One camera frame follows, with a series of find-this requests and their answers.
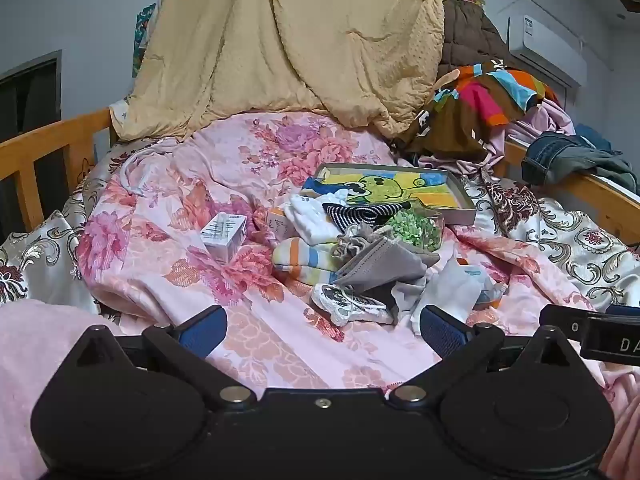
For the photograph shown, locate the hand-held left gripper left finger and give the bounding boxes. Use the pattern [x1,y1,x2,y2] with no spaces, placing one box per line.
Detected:
[65,305,251,406]

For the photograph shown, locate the white cloth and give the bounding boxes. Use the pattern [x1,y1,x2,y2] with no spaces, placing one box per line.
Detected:
[392,280,431,336]

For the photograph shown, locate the brown quilted blanket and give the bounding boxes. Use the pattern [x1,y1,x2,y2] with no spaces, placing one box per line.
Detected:
[437,0,516,81]

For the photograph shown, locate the cartoon print box tray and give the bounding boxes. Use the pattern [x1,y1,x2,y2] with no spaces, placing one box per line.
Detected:
[300,162,478,226]

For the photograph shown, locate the small orange white box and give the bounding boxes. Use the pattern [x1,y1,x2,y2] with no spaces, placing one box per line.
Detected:
[265,207,301,241]

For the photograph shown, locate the white air conditioner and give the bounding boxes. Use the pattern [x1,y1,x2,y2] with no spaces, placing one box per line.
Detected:
[507,15,588,86]

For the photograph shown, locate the pink floral bedsheet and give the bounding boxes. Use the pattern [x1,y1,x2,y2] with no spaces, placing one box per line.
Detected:
[75,112,601,391]

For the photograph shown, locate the pink fleece blanket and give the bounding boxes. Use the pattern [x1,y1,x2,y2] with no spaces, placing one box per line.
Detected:
[0,300,131,480]

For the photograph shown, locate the white fluffy sock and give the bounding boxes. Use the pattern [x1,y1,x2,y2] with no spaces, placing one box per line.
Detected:
[285,192,351,248]

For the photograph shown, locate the yellow dotted quilt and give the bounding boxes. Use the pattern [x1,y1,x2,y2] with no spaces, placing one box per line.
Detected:
[112,0,451,141]

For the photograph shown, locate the dark window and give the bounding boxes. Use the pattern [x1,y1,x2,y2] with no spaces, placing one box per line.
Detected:
[0,50,63,146]

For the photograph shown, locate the brown multicolour striped shirt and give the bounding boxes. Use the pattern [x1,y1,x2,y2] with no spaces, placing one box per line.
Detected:
[395,62,561,161]

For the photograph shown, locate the small wall poster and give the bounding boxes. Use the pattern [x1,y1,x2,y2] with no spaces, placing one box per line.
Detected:
[132,2,158,78]

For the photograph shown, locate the white wipes packet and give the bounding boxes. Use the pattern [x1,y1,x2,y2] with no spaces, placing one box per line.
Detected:
[410,255,508,336]

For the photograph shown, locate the green patterned sock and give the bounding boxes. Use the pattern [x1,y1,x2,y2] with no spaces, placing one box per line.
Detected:
[385,210,446,253]

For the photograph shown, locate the pastel striped sock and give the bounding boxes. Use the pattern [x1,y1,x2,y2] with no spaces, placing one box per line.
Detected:
[272,237,346,286]

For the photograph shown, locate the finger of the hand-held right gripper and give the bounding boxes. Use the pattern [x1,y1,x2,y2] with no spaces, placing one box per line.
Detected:
[539,304,588,345]

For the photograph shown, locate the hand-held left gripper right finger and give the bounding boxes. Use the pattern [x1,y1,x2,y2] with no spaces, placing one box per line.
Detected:
[389,305,583,405]

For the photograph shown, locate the blue denim jeans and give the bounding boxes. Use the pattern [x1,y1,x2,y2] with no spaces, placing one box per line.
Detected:
[520,132,638,193]

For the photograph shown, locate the white sock with black print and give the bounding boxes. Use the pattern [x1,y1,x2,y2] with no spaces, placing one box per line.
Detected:
[311,284,396,326]

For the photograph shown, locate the black white striped sock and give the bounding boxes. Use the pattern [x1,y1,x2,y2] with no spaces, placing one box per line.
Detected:
[322,201,411,226]

